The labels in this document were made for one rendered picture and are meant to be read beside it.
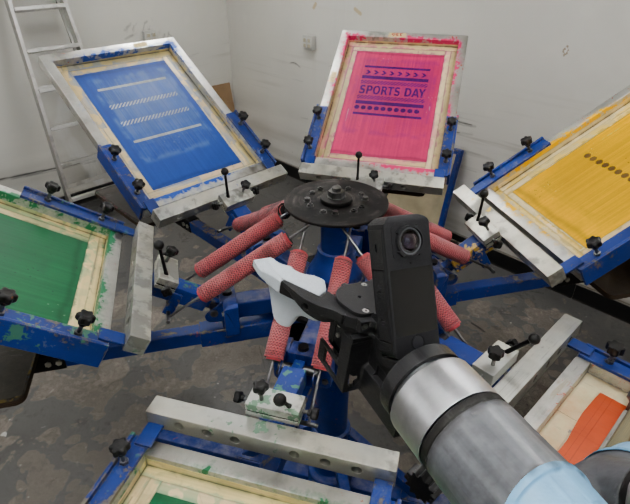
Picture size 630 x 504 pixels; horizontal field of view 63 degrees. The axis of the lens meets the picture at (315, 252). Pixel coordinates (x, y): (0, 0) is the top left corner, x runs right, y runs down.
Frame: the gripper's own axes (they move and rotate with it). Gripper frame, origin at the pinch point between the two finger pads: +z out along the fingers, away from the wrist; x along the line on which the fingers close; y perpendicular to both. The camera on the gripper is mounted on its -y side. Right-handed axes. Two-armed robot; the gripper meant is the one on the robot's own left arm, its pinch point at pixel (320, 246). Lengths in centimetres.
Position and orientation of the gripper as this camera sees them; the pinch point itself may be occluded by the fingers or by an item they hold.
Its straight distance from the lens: 54.7
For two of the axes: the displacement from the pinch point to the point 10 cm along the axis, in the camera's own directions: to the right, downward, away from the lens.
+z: -4.2, -4.8, 7.7
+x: 9.0, -1.1, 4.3
